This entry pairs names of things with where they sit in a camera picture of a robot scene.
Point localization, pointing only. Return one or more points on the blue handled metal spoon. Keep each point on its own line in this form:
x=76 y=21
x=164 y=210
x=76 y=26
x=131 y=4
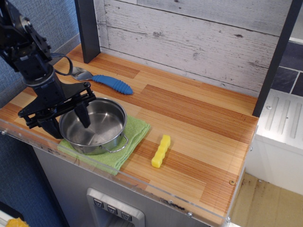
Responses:
x=118 y=85

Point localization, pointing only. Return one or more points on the silver dispenser panel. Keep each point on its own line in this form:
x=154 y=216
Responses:
x=110 y=212

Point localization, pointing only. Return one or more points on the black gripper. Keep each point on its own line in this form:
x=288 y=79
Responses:
x=55 y=98

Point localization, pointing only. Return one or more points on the green folded cloth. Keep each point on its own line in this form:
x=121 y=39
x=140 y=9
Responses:
x=111 y=163

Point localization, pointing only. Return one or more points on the yellow object bottom left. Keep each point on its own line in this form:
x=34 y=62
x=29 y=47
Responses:
x=16 y=222

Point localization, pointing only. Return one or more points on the dark grey right post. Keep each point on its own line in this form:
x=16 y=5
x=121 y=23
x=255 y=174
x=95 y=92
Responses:
x=278 y=54

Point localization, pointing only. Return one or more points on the yellow plastic corn piece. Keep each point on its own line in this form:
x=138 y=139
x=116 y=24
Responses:
x=160 y=154

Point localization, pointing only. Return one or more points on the stainless steel pot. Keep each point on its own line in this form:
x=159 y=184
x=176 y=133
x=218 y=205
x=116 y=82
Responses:
x=105 y=133

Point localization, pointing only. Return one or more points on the white ribbed counter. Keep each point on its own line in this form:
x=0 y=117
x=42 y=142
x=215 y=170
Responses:
x=281 y=119

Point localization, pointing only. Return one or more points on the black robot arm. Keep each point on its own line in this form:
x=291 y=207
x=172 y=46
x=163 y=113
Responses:
x=24 y=50

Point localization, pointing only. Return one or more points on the clear acrylic table guard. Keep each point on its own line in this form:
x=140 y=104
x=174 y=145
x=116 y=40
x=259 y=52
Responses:
x=190 y=168

